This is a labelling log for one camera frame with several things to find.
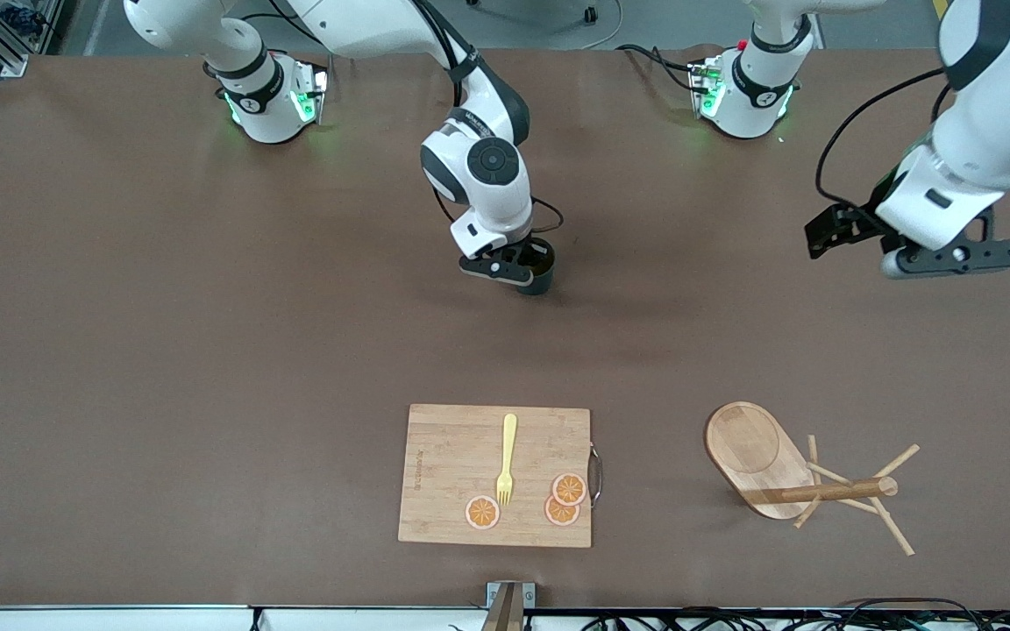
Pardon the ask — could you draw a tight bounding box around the yellow plastic fork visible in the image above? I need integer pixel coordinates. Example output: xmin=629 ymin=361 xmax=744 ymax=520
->
xmin=495 ymin=414 xmax=519 ymax=507

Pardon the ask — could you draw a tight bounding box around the black looping cable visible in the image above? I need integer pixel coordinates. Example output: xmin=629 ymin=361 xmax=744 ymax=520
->
xmin=834 ymin=598 xmax=988 ymax=631

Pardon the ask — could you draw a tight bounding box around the black cable at arm base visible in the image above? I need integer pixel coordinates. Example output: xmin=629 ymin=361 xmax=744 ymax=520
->
xmin=617 ymin=42 xmax=703 ymax=93
xmin=242 ymin=11 xmax=336 ymax=80

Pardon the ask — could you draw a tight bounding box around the metal mounting bracket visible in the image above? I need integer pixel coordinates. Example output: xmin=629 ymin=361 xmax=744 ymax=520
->
xmin=480 ymin=581 xmax=537 ymax=631

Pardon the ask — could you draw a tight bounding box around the black cable tangle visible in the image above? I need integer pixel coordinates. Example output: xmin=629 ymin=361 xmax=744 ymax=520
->
xmin=580 ymin=612 xmax=832 ymax=631

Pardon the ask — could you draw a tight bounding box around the bamboo cutting board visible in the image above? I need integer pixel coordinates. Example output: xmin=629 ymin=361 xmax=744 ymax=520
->
xmin=398 ymin=403 xmax=604 ymax=549

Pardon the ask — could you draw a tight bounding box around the wooden mug tree rack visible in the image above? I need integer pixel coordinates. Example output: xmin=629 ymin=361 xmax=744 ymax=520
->
xmin=705 ymin=401 xmax=921 ymax=557

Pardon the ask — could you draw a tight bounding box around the dark teal cup yellow inside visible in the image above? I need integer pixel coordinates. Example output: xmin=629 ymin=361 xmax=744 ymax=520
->
xmin=514 ymin=237 xmax=557 ymax=297

